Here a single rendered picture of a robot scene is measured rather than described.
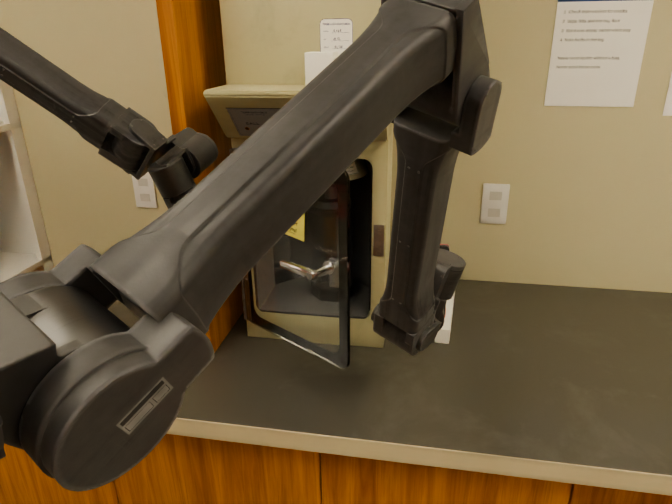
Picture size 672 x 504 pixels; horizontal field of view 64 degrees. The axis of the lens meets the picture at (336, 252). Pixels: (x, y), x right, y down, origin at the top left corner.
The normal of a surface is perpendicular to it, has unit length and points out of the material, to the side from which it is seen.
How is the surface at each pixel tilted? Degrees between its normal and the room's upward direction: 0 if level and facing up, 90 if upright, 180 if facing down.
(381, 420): 0
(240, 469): 90
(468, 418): 0
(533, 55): 90
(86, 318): 21
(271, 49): 90
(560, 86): 90
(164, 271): 33
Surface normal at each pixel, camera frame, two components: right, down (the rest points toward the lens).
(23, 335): 0.19, -0.84
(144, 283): -0.14, -0.57
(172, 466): -0.18, 0.37
